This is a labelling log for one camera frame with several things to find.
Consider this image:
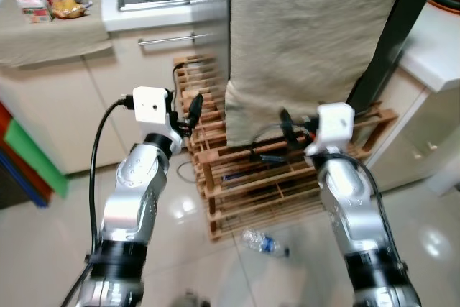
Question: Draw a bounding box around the dark grey fridge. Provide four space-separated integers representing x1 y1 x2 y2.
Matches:
190 0 449 117

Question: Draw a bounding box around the wooden slatted rack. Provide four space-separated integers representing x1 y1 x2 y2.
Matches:
174 54 398 242

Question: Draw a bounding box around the large beige linen cloth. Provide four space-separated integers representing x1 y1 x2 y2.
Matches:
225 0 413 149

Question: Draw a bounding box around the clear plastic water bottle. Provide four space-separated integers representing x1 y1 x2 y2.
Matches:
241 229 290 258

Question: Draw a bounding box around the small beige counter cloth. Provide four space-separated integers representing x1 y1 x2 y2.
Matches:
0 0 113 70

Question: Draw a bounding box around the green board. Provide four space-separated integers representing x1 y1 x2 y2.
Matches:
4 119 70 198

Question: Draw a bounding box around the white counter cabinet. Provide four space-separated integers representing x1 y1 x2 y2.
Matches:
363 0 460 194

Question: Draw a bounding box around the blue board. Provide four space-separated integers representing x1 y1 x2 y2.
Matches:
0 150 50 209

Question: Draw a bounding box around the orange plate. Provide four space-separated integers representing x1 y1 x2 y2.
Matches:
428 0 460 16

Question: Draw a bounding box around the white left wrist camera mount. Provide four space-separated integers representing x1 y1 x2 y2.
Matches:
132 86 174 136

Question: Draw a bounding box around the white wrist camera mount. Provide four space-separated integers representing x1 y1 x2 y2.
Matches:
305 103 356 156
132 86 174 136

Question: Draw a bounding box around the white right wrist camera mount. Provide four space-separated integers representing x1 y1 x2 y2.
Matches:
305 103 356 156

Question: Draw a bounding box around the steel drawer handle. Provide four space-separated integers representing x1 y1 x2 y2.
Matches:
137 32 210 48

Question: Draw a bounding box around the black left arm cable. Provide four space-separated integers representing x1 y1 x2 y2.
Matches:
61 97 137 307

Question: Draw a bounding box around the white cabinet with handle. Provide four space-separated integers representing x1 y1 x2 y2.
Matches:
0 0 232 178

